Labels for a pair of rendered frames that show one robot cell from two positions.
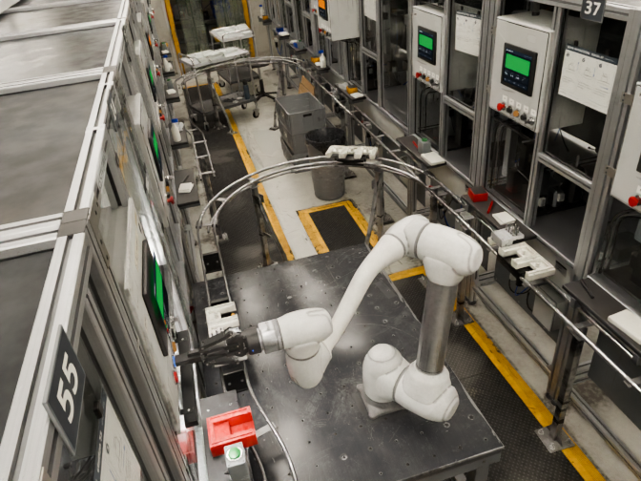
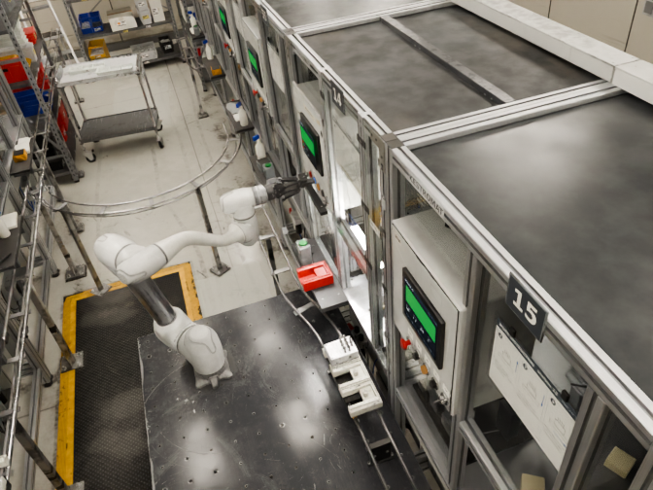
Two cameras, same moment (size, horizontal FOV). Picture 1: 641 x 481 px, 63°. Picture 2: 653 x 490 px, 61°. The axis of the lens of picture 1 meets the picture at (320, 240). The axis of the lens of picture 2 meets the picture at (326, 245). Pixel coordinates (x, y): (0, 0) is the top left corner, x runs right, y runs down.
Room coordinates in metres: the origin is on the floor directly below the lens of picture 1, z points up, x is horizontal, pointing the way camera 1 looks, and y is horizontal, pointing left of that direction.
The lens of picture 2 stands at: (3.27, 0.38, 2.84)
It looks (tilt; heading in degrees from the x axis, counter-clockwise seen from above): 39 degrees down; 178
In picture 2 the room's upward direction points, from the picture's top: 7 degrees counter-clockwise
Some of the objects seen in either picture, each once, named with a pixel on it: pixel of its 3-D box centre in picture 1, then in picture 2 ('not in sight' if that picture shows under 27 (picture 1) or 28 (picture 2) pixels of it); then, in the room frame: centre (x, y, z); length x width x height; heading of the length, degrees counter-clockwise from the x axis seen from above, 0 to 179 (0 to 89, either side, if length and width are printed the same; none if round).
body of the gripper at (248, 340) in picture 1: (243, 343); (275, 191); (1.09, 0.25, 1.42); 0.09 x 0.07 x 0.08; 103
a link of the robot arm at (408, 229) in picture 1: (410, 234); (138, 265); (1.53, -0.32, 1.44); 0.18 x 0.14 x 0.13; 136
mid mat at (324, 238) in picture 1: (339, 230); not in sight; (3.88, -0.17, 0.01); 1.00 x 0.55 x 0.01; 13
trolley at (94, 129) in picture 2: not in sight; (113, 106); (-2.39, -1.48, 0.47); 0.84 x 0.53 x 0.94; 97
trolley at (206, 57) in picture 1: (220, 85); not in sight; (7.09, 1.12, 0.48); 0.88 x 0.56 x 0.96; 121
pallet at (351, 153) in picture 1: (351, 156); not in sight; (3.58, -0.30, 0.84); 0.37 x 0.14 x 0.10; 71
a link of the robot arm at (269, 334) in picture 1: (269, 336); (259, 194); (1.11, 0.17, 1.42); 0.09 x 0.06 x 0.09; 13
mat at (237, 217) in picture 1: (220, 146); not in sight; (6.12, 1.11, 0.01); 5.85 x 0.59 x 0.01; 13
